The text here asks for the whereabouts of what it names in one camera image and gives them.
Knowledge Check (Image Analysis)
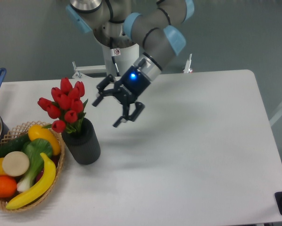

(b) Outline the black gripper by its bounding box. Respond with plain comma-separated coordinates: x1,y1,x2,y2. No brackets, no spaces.
91,65,152,129

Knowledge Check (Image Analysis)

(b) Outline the red tulip bouquet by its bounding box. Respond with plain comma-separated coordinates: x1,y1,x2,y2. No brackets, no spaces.
38,78,88,135

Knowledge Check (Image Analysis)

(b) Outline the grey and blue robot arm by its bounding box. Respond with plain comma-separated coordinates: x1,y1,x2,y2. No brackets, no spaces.
66,0,194,127

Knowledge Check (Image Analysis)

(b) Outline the dark grey ribbed vase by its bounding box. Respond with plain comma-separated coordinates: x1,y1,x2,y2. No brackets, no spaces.
62,118,101,165

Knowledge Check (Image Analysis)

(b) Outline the red fruit in basket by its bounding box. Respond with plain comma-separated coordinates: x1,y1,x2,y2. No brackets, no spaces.
35,156,59,183

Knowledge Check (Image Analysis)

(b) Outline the yellow lemon squash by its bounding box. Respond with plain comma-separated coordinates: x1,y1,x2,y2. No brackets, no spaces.
28,124,61,156

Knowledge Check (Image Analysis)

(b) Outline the green bok choy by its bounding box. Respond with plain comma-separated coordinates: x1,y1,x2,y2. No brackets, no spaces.
17,138,53,193

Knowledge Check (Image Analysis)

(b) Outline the yellow banana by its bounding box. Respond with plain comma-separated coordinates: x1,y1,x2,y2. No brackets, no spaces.
6,153,56,210

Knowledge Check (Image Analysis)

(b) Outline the woven wicker basket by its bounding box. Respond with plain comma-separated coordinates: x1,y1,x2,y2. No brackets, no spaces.
0,121,66,212

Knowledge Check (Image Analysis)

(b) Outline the dark green cucumber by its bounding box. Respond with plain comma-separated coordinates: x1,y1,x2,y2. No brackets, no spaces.
0,133,30,158

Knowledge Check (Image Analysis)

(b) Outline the beige round disc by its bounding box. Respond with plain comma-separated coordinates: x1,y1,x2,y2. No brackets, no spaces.
2,151,30,177

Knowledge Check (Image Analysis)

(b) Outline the orange fruit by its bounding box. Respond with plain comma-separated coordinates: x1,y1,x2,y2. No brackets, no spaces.
0,176,17,198

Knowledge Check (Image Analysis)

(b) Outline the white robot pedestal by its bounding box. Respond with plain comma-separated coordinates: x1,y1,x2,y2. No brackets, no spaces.
72,21,141,79

